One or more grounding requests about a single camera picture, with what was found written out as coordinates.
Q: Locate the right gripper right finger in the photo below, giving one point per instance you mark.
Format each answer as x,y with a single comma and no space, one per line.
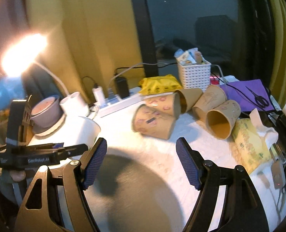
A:
242,209

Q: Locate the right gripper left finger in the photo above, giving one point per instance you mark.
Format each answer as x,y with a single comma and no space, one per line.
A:
40,210

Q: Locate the white paper cup green print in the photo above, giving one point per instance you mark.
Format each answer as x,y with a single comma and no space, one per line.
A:
74,131

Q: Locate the rightmost brown paper cup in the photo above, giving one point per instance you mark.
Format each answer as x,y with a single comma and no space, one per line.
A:
221,120

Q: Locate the brown paper cup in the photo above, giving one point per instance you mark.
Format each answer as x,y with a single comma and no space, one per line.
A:
221,120
169,104
151,122

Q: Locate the brown cup with drawing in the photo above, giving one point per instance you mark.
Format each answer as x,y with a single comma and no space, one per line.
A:
210,99

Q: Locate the brown cup behind pair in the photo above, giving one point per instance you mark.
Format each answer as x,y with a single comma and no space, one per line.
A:
188,98

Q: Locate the rear brown paper cup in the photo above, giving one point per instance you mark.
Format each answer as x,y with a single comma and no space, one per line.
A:
169,104

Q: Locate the front brown paper cup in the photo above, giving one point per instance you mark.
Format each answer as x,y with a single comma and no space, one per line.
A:
151,122

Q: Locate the left hand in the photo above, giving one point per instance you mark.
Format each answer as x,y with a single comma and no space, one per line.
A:
17,176

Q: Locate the white plate under bowl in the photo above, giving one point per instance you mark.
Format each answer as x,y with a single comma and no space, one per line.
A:
41,132

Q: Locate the purple bowl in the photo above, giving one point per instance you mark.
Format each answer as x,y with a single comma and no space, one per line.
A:
49,116

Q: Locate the pink inner bowl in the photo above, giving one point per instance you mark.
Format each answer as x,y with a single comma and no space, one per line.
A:
43,105

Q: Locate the blue plastic bag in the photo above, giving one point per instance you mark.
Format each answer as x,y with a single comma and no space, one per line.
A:
10,89

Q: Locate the yellow tissue pack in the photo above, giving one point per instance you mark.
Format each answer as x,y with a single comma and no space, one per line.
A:
253,141

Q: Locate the round grey mat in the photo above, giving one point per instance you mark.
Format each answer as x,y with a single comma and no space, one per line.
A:
128,196

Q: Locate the white desk lamp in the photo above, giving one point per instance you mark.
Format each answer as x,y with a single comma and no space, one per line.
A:
23,53

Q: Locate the white usb charger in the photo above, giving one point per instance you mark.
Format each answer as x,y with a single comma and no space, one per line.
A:
99,96

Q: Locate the white power strip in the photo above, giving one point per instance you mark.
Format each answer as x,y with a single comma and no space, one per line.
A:
117,103

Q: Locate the black scissors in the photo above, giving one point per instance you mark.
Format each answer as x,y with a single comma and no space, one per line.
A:
259,100

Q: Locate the purple cloth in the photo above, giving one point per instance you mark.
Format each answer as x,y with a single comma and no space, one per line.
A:
238,92

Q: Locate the black power adapter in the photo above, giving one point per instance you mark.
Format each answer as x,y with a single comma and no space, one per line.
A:
122,88

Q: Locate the white woven basket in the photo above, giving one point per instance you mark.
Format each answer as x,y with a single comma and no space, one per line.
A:
194,75

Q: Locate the yellow snack bag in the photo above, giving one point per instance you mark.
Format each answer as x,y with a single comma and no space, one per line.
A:
158,85

